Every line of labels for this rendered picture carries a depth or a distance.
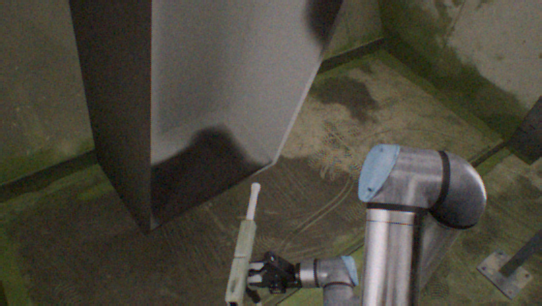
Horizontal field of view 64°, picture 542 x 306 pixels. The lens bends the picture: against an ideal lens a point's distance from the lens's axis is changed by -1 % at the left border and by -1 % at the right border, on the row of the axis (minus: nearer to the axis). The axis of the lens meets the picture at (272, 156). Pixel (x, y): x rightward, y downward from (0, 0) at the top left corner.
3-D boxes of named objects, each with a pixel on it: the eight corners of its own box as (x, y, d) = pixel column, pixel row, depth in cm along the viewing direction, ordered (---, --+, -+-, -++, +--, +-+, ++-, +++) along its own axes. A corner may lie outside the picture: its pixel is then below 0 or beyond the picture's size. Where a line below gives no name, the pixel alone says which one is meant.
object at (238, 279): (258, 333, 141) (236, 297, 127) (244, 333, 142) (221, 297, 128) (275, 217, 176) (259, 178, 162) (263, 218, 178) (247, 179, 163)
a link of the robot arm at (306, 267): (313, 278, 129) (314, 251, 136) (296, 279, 131) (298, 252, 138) (318, 293, 135) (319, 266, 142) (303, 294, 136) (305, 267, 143)
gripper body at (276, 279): (268, 294, 140) (305, 292, 137) (260, 281, 135) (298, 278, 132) (271, 274, 146) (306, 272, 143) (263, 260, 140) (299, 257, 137)
